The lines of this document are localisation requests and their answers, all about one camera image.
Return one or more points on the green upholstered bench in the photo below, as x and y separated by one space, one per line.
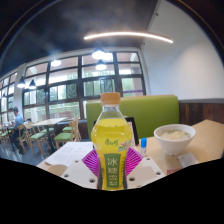
150 113

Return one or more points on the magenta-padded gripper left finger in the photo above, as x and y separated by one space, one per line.
80 173

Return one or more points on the curved linear ceiling light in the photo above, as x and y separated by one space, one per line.
130 34

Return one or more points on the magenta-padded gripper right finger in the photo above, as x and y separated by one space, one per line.
145 171

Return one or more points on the light wooden dining table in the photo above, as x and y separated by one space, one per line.
50 121

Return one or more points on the wooden chairs with green seats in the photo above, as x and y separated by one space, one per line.
41 136

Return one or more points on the person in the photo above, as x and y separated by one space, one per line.
18 123

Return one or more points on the white ceramic bowl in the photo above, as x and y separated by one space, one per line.
174 141

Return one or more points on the printed white paper sheet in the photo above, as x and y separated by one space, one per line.
71 151

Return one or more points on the small blue-capped white bottle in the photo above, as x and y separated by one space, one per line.
143 148

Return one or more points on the small white paper packet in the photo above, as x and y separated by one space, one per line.
187 160

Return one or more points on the yellow drink bottle orange cap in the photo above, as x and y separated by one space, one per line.
111 143

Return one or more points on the black pendant lamps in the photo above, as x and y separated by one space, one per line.
101 65

